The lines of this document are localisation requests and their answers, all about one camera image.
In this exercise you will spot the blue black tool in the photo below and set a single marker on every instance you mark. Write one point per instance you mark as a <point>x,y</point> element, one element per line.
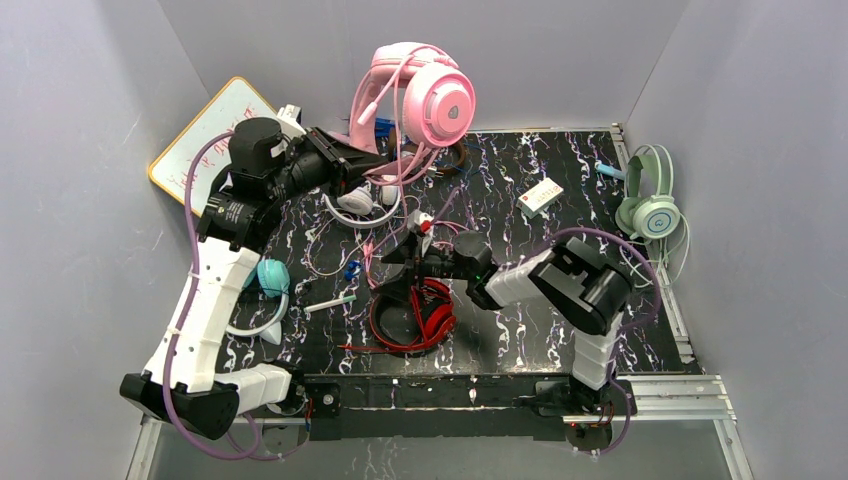
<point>383,127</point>

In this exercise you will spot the mint green headphones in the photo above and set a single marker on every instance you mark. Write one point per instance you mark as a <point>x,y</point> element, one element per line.
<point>648,211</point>

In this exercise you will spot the black table front rail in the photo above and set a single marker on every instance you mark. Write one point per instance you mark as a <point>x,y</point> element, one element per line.
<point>437,404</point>

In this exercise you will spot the light blue pen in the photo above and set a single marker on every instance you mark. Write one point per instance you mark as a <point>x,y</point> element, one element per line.
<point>610,171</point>

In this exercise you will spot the pink headphones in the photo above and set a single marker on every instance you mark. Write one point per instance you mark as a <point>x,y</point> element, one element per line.
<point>439,100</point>

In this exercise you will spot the white red small box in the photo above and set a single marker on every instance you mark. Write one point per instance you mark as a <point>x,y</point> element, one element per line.
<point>538,198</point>

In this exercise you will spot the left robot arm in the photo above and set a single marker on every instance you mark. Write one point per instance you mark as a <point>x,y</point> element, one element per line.
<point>179,383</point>

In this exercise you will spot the teal white cat-ear headphones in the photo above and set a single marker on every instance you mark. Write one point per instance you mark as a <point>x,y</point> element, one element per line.
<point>274,282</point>

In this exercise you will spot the red headphones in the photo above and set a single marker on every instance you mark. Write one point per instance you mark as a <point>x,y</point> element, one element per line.
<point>432,311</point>

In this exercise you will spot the brown headphones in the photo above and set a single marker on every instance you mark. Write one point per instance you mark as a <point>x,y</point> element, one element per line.
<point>450,165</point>

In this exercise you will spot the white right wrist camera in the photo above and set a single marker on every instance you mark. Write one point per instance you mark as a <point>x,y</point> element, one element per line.
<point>420,223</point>

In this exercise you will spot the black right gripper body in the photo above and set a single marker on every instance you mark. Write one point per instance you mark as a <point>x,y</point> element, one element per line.
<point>419,261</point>

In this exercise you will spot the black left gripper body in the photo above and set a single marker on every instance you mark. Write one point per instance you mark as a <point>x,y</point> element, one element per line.
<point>337,164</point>

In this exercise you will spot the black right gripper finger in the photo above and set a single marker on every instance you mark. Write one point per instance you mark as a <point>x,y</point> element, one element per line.
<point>399,287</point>
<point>408,249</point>

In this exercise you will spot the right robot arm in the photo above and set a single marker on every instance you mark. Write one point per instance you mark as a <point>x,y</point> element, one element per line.
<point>576,280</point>

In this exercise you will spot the white green marker pen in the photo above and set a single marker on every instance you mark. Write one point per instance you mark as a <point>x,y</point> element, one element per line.
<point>330,304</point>

